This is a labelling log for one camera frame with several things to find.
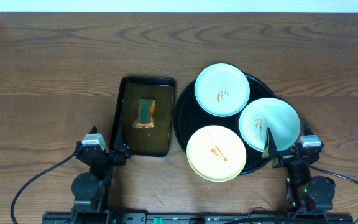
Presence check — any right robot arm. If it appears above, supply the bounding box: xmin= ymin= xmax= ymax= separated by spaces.
xmin=262 ymin=126 xmax=336 ymax=218

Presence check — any orange green scrub sponge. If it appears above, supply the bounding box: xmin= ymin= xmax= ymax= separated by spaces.
xmin=132 ymin=98 xmax=156 ymax=128

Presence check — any black rectangular water tray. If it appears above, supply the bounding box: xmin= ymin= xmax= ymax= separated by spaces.
xmin=109 ymin=76 xmax=175 ymax=157

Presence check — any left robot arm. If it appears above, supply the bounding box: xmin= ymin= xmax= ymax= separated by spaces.
xmin=71 ymin=127 xmax=131 ymax=213

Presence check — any yellow plate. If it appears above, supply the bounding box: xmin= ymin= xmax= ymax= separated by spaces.
xmin=186 ymin=125 xmax=247 ymax=182

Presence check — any light blue plate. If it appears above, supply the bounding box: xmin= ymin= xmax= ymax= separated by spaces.
xmin=194 ymin=63 xmax=250 ymax=117
xmin=239 ymin=98 xmax=301 ymax=152

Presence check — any black round serving tray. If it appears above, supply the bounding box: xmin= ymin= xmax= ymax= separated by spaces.
xmin=173 ymin=73 xmax=276 ymax=175

